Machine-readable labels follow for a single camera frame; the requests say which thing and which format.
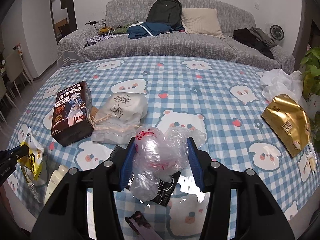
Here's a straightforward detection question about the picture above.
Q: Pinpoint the yellow white snack bag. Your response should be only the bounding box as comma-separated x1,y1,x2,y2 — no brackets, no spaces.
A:
18,127,44,180

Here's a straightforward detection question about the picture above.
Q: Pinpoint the clear red-print plastic bag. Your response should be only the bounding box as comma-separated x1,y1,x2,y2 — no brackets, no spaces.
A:
130,126,206,202

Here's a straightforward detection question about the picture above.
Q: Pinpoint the white cream tube pouch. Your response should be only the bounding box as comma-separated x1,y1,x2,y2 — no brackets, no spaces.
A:
44,165,69,203

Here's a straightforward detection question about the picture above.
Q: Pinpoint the dark brown snack box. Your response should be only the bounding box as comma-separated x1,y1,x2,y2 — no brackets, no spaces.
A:
51,80,94,147

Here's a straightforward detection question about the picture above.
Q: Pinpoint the blue checkered bear tablecloth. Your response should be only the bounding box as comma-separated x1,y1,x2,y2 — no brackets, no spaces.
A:
6,55,318,240

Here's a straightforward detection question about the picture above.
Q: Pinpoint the beige dining chair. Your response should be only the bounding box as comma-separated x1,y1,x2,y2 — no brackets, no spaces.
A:
5,49,33,98

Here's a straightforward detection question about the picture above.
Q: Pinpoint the gold foil bag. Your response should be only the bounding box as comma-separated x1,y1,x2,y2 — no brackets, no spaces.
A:
261,94,311,158

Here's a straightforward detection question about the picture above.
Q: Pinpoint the white crumpled tissue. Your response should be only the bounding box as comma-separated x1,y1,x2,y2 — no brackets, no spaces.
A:
259,68,303,103

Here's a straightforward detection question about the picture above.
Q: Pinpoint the striped purple cloth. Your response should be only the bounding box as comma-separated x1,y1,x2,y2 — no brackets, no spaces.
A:
87,34,122,46

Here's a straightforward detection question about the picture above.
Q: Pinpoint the blue jacket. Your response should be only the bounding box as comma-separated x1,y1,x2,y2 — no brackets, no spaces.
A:
127,22,173,39

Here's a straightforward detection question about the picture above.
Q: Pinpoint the olive green cloth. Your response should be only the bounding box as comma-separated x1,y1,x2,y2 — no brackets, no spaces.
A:
112,23,135,35

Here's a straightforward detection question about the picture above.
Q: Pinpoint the dark clothes pile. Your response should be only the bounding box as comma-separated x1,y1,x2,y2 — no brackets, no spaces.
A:
233,27,277,59

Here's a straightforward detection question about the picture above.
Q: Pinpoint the grey fabric sofa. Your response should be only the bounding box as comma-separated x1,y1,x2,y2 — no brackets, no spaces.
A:
57,0,295,74

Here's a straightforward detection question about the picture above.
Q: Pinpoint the beige cushion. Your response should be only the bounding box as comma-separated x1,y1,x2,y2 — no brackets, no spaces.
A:
181,8,224,38

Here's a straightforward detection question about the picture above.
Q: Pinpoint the green potted plant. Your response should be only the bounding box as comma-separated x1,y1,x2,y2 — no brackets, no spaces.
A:
300,47,320,153

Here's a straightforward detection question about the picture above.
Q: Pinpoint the dark green backpack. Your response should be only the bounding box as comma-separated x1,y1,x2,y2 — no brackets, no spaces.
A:
146,0,183,31

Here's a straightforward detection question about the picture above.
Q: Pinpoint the small black desk fan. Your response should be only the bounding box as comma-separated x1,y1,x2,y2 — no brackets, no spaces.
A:
270,24,285,41

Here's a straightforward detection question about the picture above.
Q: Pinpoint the white drawstring pouch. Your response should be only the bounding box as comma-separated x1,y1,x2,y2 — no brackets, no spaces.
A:
91,92,148,145

